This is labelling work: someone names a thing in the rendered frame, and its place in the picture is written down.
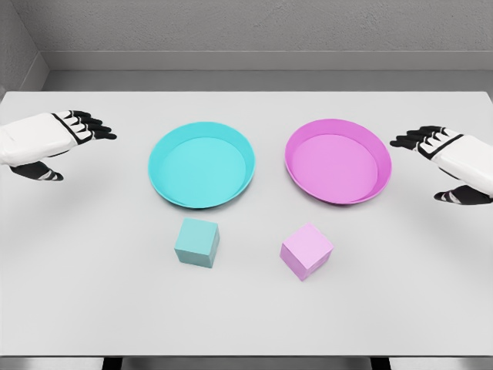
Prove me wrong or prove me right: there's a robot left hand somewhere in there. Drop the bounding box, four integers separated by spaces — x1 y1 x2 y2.
0 109 118 182

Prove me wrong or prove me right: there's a pink block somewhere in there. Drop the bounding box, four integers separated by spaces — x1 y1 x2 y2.
279 222 334 282

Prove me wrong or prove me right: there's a pink plate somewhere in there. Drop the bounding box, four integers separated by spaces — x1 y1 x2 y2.
284 118 393 208

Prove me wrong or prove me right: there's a cyan block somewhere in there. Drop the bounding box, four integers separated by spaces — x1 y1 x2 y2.
173 217 221 268

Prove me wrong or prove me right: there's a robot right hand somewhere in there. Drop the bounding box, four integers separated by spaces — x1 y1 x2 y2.
389 125 493 206

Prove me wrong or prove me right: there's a cyan plate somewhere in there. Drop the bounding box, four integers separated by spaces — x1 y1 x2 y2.
147 121 257 210

